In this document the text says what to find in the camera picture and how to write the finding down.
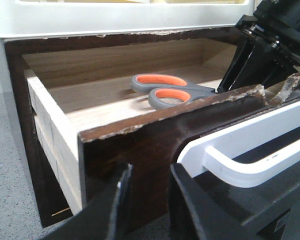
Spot white plastic drawer handle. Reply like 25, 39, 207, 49
177, 101, 300, 188

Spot grey orange scissors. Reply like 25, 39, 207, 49
130, 73, 216, 110

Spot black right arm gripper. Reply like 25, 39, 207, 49
217, 0, 300, 93

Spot dark wooden drawer cabinet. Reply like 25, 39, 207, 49
3, 27, 240, 227

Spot wooden drawer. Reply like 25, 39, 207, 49
21, 38, 300, 229

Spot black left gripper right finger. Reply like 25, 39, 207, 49
168, 163, 261, 240

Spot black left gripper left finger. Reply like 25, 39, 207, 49
43, 163, 133, 240

